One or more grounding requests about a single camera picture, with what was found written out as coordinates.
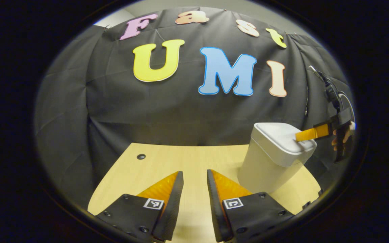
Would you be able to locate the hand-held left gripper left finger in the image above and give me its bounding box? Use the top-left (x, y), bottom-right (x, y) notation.
top-left (95, 170), bottom-right (184, 242)

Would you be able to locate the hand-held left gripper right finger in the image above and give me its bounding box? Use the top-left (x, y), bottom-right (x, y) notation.
top-left (207, 169), bottom-right (295, 243)

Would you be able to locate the white desktop garbage bin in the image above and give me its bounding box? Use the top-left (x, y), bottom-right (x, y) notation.
top-left (237, 122), bottom-right (318, 195)

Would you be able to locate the wooden desktop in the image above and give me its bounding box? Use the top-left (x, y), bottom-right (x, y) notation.
top-left (87, 142), bottom-right (322, 243)

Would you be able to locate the black backdrop cloth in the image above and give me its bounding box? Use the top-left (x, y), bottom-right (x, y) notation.
top-left (35, 6), bottom-right (354, 210)

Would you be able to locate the grey cable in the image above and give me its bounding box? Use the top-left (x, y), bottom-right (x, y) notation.
top-left (338, 91), bottom-right (355, 119)

